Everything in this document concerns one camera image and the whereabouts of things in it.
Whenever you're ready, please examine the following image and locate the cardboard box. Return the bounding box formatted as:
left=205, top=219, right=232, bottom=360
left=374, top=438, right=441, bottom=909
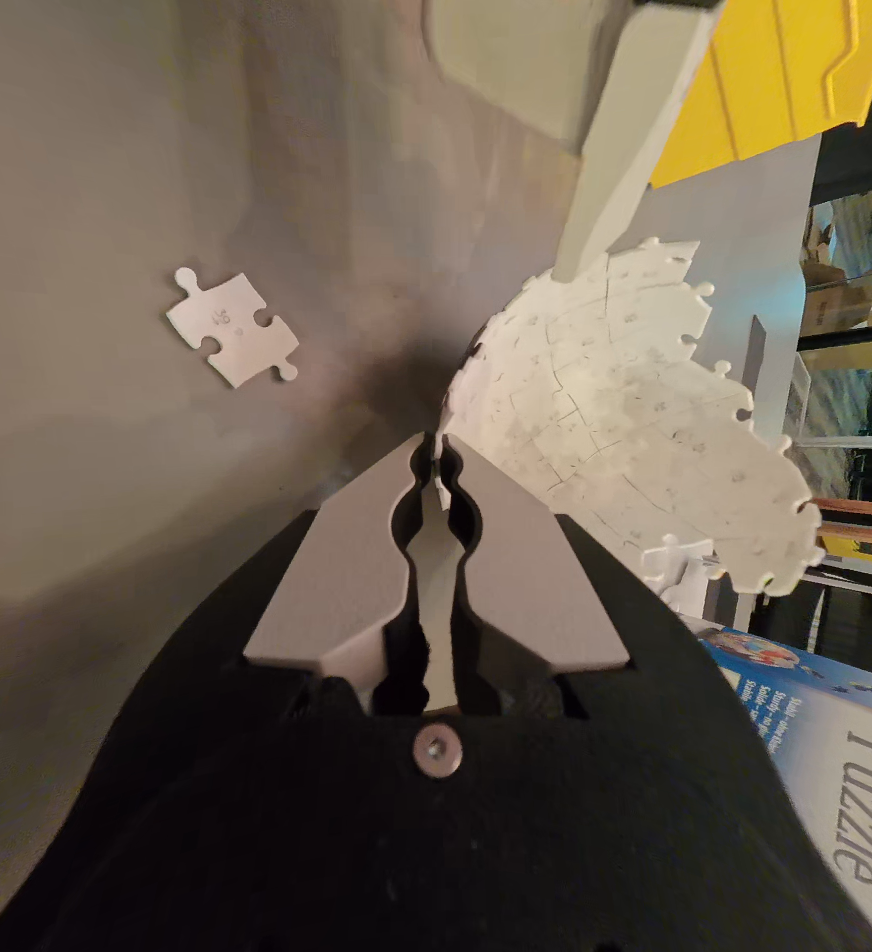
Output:
left=800, top=245, right=872, bottom=345

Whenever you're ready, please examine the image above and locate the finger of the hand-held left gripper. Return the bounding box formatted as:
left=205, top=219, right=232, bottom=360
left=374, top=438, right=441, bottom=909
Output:
left=422, top=0, right=634, bottom=155
left=553, top=0, right=728, bottom=285

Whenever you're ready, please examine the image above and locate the white puzzle piece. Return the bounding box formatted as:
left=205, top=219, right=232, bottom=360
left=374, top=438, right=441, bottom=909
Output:
left=166, top=267, right=300, bottom=390

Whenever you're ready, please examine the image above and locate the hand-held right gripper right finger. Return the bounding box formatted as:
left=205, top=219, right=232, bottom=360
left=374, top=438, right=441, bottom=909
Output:
left=438, top=433, right=632, bottom=716

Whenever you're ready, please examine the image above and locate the wooden shelf board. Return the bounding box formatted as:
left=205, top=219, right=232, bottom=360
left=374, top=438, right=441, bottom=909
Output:
left=815, top=497, right=872, bottom=553

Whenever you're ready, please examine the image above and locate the white partly built puzzle ball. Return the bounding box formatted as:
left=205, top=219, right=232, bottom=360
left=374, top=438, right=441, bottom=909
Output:
left=436, top=237, right=828, bottom=597

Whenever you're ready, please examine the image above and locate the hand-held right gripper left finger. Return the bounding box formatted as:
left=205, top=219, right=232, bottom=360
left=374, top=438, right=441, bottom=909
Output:
left=242, top=433, right=437, bottom=716

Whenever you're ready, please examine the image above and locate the yellow plastic bin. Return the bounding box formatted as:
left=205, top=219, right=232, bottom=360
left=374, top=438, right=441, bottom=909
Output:
left=650, top=0, right=872, bottom=188

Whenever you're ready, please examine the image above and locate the blue puzzle box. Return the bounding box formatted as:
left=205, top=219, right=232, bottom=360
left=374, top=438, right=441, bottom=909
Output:
left=692, top=625, right=872, bottom=952

